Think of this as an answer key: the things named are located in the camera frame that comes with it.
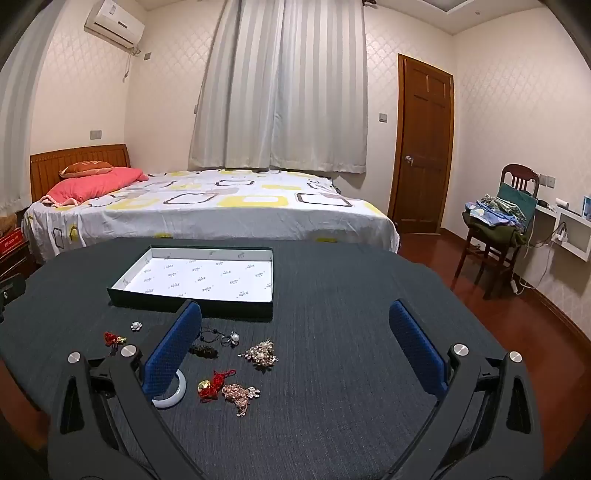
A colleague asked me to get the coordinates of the red box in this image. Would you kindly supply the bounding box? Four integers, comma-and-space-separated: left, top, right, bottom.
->
0, 227, 24, 256

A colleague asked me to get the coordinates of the pale side curtain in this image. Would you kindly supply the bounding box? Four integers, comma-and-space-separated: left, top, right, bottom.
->
0, 14, 61, 210

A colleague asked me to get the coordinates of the pink pillow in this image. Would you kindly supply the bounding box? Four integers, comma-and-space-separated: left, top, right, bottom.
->
39, 167, 148, 207

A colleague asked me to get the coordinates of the dark wooden chair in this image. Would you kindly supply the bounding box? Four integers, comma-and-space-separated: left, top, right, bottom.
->
455, 164, 540, 301

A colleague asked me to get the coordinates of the wooden door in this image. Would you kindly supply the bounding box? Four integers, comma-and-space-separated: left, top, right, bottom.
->
388, 53, 456, 235

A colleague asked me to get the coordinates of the green box tray white lining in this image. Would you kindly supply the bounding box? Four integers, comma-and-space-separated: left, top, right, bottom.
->
107, 246, 275, 321

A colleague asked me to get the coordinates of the red knot gold bead ornament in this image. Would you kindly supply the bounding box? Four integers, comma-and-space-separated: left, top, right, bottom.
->
198, 369, 237, 403

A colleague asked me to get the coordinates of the gold pearl brooch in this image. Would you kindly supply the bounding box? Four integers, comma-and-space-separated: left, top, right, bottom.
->
238, 339, 279, 371

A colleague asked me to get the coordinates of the dark wooden nightstand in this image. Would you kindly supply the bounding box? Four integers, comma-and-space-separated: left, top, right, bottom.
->
0, 208, 40, 284

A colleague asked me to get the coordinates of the brown cushion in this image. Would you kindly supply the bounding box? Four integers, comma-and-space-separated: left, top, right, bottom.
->
60, 161, 114, 179

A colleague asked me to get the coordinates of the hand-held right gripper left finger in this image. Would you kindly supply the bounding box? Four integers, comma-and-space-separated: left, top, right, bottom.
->
46, 299, 218, 480

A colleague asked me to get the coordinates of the grey striped window curtain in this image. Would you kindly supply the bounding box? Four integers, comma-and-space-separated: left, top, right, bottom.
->
188, 0, 369, 174

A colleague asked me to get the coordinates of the white air conditioner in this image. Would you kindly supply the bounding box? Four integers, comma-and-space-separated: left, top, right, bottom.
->
84, 0, 146, 48

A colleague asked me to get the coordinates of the pile of clothes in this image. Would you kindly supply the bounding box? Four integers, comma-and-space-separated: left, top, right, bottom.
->
463, 194, 528, 252

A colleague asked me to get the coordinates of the white jade bangle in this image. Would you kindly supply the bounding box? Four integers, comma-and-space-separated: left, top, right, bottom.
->
151, 370, 187, 409

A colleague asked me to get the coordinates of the dark carved pendant with cord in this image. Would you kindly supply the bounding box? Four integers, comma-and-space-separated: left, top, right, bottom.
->
189, 327, 232, 360

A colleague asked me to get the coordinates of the wooden headboard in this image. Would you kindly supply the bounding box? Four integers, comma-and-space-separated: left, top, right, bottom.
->
30, 144, 131, 204

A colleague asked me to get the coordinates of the bed with patterned sheet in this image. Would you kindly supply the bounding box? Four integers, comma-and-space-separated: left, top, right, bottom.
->
22, 168, 400, 266

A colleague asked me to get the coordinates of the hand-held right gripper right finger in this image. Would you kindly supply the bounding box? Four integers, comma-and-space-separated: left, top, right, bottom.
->
383, 299, 548, 480

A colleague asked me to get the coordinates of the rose gold rhinestone brooch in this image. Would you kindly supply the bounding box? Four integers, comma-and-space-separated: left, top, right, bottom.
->
222, 384, 260, 417

